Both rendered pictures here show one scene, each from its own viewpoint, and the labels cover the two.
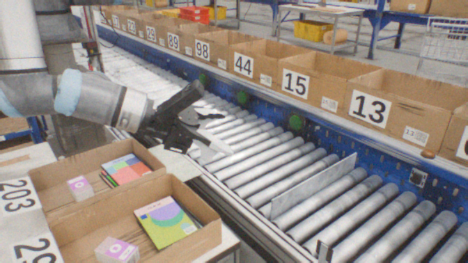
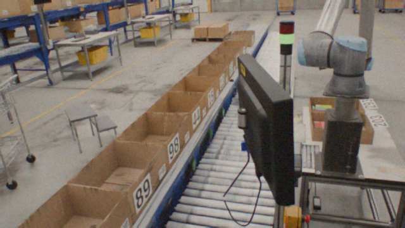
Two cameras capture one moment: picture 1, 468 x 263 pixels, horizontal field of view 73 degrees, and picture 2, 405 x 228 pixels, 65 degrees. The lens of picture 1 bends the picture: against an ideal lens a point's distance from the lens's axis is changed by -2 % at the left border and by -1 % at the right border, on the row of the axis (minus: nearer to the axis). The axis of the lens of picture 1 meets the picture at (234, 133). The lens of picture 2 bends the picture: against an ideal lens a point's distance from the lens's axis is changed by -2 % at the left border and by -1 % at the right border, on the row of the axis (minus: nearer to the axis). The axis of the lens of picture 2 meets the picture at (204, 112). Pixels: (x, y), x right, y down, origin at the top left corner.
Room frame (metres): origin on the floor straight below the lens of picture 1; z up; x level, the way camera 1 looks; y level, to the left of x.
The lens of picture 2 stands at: (2.78, 1.56, 1.81)
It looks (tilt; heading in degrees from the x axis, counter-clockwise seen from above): 23 degrees down; 235
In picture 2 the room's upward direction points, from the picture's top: 4 degrees counter-clockwise
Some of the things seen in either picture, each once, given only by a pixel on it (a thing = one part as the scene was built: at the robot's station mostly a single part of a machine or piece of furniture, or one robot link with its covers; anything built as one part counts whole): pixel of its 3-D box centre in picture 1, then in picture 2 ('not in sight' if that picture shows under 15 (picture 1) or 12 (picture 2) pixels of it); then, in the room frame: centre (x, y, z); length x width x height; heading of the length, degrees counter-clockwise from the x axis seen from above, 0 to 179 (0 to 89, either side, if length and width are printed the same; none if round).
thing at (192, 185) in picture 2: (163, 97); (231, 191); (1.87, 0.45, 0.72); 0.52 x 0.05 x 0.05; 128
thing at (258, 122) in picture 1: (225, 136); (249, 137); (1.36, 0.04, 0.72); 0.52 x 0.05 x 0.05; 128
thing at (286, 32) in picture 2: not in sight; (286, 33); (1.92, 0.83, 1.62); 0.05 x 0.05 x 0.06
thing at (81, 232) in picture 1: (138, 233); (335, 109); (0.65, 0.27, 0.80); 0.38 x 0.28 x 0.10; 130
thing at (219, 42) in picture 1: (228, 49); (155, 139); (2.09, 0.04, 0.97); 0.39 x 0.29 x 0.17; 38
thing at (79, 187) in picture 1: (80, 189); not in sight; (0.87, 0.53, 0.78); 0.10 x 0.06 x 0.05; 42
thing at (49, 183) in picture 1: (99, 180); (339, 126); (0.90, 0.47, 0.80); 0.38 x 0.28 x 0.10; 130
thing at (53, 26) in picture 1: (52, 21); (347, 80); (1.26, 0.69, 1.27); 0.19 x 0.19 x 0.10
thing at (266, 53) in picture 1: (270, 62); (178, 113); (1.78, -0.20, 0.97); 0.39 x 0.29 x 0.17; 38
